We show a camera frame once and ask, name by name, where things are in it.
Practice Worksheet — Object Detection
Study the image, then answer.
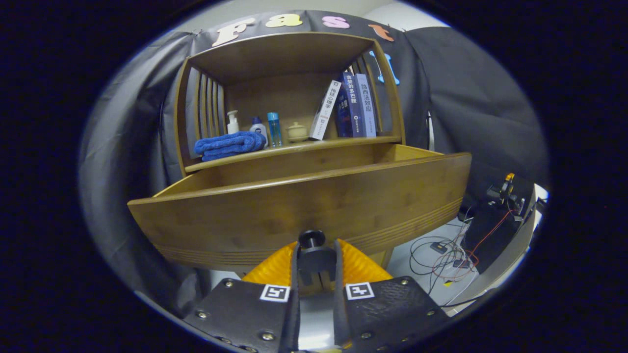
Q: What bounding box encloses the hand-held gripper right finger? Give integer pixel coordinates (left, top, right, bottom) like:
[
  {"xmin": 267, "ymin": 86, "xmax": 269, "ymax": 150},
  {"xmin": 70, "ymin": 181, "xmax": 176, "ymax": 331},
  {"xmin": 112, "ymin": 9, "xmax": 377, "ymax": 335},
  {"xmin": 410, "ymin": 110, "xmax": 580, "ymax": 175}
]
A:
[{"xmin": 334, "ymin": 239, "xmax": 449, "ymax": 351}]

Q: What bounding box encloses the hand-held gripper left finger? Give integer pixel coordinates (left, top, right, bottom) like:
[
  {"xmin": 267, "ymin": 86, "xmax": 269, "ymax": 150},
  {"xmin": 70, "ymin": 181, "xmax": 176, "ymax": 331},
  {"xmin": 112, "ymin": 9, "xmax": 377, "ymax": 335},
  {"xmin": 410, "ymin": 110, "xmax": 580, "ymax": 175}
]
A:
[{"xmin": 184, "ymin": 240, "xmax": 301, "ymax": 353}]

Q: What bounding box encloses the wooden drawer with black knob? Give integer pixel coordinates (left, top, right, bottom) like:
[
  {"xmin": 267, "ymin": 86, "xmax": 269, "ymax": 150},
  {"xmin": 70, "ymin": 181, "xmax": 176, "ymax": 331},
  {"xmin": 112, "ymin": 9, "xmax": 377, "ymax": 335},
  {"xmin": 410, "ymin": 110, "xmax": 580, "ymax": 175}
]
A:
[{"xmin": 128, "ymin": 144, "xmax": 472, "ymax": 287}]

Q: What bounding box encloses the wooden countertop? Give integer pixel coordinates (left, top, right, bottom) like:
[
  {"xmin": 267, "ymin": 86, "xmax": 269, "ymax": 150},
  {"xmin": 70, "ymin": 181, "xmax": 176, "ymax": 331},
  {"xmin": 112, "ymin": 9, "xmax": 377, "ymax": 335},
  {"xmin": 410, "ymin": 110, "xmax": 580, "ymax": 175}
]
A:
[{"xmin": 185, "ymin": 136, "xmax": 402, "ymax": 173}]

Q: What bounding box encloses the wooden cabinet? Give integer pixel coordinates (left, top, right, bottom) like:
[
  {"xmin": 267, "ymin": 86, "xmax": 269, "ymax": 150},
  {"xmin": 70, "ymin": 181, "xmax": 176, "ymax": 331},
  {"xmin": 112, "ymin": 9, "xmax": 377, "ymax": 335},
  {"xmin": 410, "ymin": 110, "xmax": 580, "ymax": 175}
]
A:
[{"xmin": 174, "ymin": 32, "xmax": 407, "ymax": 295}]

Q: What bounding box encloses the black case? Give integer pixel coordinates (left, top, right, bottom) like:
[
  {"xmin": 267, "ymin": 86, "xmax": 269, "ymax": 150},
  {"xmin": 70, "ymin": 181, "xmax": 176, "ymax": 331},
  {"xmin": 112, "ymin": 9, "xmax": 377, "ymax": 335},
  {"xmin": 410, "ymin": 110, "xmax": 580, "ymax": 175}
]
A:
[{"xmin": 464, "ymin": 201, "xmax": 528, "ymax": 273}]

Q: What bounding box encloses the white side table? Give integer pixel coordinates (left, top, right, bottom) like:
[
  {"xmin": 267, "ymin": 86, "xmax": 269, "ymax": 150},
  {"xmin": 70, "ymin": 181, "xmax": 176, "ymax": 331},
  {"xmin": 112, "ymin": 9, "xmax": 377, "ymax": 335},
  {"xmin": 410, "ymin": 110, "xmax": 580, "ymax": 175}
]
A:
[{"xmin": 442, "ymin": 184, "xmax": 549, "ymax": 314}]

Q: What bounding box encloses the beige lidded tea cup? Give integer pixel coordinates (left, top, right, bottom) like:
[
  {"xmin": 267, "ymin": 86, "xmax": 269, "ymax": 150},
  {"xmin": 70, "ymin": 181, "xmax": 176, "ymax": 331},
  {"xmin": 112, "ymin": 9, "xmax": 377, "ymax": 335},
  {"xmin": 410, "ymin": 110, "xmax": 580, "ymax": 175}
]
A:
[{"xmin": 287, "ymin": 122, "xmax": 310, "ymax": 143}]

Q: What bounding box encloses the blue folded towel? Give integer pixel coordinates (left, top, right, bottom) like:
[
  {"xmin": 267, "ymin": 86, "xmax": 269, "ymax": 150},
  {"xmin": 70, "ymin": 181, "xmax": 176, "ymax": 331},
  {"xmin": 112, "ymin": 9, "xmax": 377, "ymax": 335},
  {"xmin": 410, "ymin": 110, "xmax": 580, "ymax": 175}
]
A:
[{"xmin": 194, "ymin": 131, "xmax": 267, "ymax": 162}]

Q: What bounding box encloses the clear blue bottle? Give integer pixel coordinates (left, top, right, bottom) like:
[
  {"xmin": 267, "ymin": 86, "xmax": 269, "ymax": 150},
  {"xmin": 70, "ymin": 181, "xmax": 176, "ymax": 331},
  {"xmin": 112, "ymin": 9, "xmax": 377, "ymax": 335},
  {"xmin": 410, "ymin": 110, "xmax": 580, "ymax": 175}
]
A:
[{"xmin": 267, "ymin": 112, "xmax": 283, "ymax": 148}]

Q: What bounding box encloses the white bottle with blue cap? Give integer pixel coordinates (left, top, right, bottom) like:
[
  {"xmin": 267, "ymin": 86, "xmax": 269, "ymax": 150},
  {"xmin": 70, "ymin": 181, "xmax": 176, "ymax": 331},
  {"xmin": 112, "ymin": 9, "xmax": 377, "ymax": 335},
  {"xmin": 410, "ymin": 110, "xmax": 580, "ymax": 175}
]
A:
[{"xmin": 249, "ymin": 116, "xmax": 268, "ymax": 147}]

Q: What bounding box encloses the dark navy book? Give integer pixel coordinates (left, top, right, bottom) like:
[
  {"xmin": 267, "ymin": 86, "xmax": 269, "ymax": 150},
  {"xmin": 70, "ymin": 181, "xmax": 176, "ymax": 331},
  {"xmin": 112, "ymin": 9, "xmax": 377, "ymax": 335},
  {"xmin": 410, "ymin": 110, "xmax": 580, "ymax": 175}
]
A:
[{"xmin": 335, "ymin": 91, "xmax": 353, "ymax": 138}]

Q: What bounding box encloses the white book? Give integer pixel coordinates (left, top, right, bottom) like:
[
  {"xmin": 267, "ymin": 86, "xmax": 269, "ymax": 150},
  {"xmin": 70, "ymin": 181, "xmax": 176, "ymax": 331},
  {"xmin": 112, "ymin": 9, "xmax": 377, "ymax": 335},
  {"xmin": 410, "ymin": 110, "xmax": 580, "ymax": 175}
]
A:
[{"xmin": 309, "ymin": 80, "xmax": 342, "ymax": 141}]

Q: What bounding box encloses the blue book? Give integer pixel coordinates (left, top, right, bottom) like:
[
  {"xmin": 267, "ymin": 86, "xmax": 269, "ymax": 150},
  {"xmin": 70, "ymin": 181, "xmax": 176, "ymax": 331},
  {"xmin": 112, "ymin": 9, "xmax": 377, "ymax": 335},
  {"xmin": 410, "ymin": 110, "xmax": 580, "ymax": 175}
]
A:
[{"xmin": 342, "ymin": 72, "xmax": 366, "ymax": 138}]

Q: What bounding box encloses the lavender book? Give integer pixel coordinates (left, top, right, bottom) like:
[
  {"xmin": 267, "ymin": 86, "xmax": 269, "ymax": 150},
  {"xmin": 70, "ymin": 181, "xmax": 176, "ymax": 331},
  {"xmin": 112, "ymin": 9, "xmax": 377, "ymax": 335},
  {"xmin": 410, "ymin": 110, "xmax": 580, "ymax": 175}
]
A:
[{"xmin": 355, "ymin": 74, "xmax": 377, "ymax": 138}]

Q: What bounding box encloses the black and orange device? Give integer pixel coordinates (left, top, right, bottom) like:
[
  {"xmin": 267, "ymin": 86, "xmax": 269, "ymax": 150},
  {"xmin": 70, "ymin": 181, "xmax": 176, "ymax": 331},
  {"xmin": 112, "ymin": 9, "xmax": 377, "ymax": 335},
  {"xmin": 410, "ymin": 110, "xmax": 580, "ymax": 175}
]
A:
[{"xmin": 486, "ymin": 173, "xmax": 525, "ymax": 216}]

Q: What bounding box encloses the black backdrop cloth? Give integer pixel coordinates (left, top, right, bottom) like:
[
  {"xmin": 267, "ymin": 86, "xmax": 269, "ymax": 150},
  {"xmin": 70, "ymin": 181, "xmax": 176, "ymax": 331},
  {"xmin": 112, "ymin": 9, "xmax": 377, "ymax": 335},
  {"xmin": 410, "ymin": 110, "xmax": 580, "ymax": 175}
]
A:
[{"xmin": 78, "ymin": 10, "xmax": 549, "ymax": 314}]

